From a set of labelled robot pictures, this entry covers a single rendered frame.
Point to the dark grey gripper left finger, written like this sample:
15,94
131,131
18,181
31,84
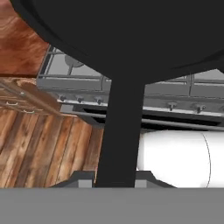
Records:
76,176

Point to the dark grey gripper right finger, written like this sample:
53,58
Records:
147,176

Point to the black frying pan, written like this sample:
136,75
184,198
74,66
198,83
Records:
137,43

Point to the dark grey stove knob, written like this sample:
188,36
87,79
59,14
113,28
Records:
199,108
99,100
62,97
79,99
171,106

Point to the grey stove hob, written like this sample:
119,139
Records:
87,78

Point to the white rounded cylinder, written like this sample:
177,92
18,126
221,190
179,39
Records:
175,157

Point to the black oven door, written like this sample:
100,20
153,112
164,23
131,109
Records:
180,117

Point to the silver drawer knob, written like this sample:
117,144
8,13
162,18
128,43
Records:
22,93

